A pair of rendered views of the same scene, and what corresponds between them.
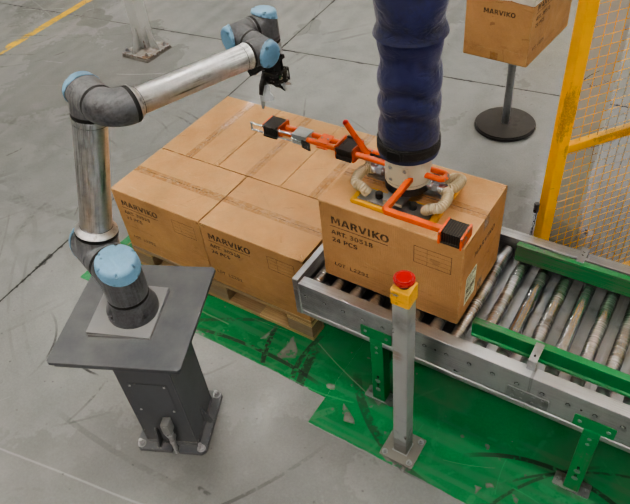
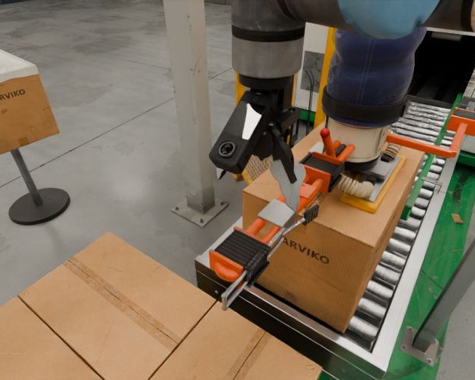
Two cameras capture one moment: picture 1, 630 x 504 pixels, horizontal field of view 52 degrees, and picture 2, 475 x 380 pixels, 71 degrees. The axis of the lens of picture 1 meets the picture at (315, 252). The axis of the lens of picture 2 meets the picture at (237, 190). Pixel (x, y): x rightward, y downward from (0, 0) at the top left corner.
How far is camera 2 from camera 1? 2.54 m
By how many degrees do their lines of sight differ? 67
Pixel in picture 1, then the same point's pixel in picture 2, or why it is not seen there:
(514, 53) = (43, 127)
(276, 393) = not seen: outside the picture
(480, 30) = not seen: outside the picture
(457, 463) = (419, 306)
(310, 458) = not seen: outside the picture
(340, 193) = (355, 222)
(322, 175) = (128, 328)
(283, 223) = not seen: outside the picture
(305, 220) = (229, 358)
